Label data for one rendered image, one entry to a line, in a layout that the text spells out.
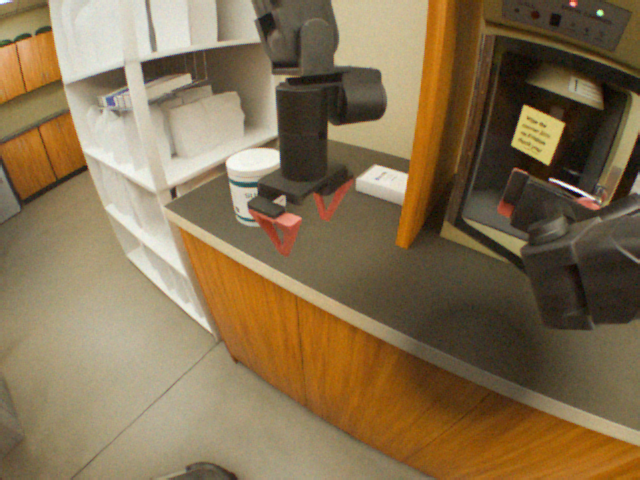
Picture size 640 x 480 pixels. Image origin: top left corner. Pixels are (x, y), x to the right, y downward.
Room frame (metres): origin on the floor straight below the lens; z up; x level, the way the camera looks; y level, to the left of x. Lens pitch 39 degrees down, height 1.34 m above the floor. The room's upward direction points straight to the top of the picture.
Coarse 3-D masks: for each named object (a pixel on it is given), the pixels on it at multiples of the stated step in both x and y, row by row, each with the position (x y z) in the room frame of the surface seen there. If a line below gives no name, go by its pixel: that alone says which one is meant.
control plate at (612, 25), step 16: (512, 0) 0.44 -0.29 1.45; (528, 0) 0.42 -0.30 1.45; (544, 0) 0.41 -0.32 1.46; (560, 0) 0.39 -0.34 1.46; (576, 0) 0.37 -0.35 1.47; (592, 0) 0.35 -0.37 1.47; (512, 16) 0.46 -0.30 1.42; (528, 16) 0.44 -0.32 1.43; (544, 16) 0.42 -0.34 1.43; (576, 16) 0.38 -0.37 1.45; (592, 16) 0.36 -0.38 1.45; (608, 16) 0.35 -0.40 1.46; (624, 16) 0.33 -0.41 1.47; (560, 32) 0.42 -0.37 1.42; (576, 32) 0.40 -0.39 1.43; (592, 32) 0.38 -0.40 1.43; (608, 32) 0.36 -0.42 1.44; (608, 48) 0.37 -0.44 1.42
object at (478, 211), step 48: (528, 48) 0.44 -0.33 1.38; (528, 96) 0.43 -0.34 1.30; (576, 96) 0.36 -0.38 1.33; (624, 96) 0.30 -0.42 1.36; (480, 144) 0.48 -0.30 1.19; (576, 144) 0.34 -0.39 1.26; (624, 144) 0.29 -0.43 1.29; (480, 192) 0.46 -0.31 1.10; (624, 192) 0.26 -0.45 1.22; (480, 240) 0.43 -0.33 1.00; (528, 240) 0.36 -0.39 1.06
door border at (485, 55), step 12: (492, 36) 0.49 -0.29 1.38; (480, 48) 0.51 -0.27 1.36; (492, 48) 0.49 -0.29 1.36; (480, 60) 0.50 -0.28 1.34; (480, 72) 0.50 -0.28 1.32; (480, 84) 0.50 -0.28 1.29; (480, 96) 0.50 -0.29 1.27; (480, 108) 0.49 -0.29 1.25; (480, 120) 0.49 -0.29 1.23; (468, 132) 0.50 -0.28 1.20; (468, 144) 0.50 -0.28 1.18; (468, 156) 0.50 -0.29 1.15; (468, 168) 0.49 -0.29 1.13; (456, 180) 0.50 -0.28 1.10; (456, 192) 0.50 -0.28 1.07; (456, 204) 0.49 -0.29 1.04
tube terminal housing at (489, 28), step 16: (496, 32) 0.51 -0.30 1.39; (512, 32) 0.49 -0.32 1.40; (528, 32) 0.47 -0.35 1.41; (560, 48) 0.44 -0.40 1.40; (576, 48) 0.43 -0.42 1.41; (608, 64) 0.39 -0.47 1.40; (624, 64) 0.38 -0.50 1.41; (448, 224) 0.51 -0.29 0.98; (464, 240) 0.49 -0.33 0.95; (496, 256) 0.44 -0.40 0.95
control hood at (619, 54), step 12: (492, 0) 0.46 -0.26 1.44; (612, 0) 0.33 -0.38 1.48; (624, 0) 0.32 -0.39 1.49; (636, 0) 0.30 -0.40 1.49; (492, 12) 0.48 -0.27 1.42; (636, 12) 0.31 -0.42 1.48; (504, 24) 0.48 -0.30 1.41; (516, 24) 0.46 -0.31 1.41; (636, 24) 0.32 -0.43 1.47; (552, 36) 0.43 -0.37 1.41; (564, 36) 0.42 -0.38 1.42; (624, 36) 0.34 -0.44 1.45; (636, 36) 0.33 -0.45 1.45; (588, 48) 0.40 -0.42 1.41; (600, 48) 0.38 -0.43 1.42; (624, 48) 0.35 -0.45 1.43; (636, 48) 0.33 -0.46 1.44; (624, 60) 0.36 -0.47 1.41; (636, 60) 0.34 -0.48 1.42
